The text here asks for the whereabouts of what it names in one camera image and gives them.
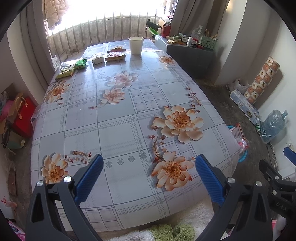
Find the brown flat packet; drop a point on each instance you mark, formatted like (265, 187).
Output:
(115, 56)

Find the beige padded jacket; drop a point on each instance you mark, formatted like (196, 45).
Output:
(54, 11)

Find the round tin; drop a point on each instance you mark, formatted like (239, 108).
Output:
(12, 139)

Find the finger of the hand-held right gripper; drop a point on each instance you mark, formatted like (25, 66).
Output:
(269, 173)
(290, 155)

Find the green plastic storage basket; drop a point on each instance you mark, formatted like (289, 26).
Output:
(207, 42)

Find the green fluffy cloth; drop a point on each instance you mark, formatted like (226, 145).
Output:
(171, 233)

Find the grey curtain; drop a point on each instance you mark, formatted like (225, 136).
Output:
(34, 41)
(208, 16)

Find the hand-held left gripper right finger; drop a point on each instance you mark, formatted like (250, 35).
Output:
(208, 178)

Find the grey cabinet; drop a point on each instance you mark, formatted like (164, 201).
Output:
(189, 60)

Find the small white box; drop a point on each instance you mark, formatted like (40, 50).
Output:
(97, 59)

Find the white paper cup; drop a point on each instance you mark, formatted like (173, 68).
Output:
(136, 46)

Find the balcony railing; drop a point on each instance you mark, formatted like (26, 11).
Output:
(97, 32)

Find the brown board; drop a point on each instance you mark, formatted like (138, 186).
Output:
(12, 183)

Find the cardboard box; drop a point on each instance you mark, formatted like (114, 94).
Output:
(7, 90)

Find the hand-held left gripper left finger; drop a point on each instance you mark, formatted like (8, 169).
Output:
(90, 176)

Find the pink printed bag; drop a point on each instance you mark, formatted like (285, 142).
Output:
(17, 231)

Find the black green object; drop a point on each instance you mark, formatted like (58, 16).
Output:
(153, 27)

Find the white plastic bag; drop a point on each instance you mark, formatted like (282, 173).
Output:
(239, 87)
(197, 32)

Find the yellow green packet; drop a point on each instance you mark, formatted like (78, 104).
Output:
(66, 70)

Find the cream shaggy rug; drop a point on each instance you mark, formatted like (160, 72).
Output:
(203, 215)

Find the green small packet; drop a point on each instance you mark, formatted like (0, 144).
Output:
(81, 63)

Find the white fluffy cloth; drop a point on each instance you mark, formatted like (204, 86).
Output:
(131, 236)

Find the toilet paper pack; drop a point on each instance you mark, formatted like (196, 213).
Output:
(245, 106)

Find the green glass bottle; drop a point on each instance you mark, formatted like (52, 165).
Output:
(258, 129)

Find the patterned paper roll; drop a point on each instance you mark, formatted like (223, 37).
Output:
(263, 78)

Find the small white bottle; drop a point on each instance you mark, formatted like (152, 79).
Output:
(190, 41)

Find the blue water jug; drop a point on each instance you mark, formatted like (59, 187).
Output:
(272, 126)

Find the red gift bag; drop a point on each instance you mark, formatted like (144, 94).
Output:
(25, 118)

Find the blue plastic basket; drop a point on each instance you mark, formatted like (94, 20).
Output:
(242, 157)

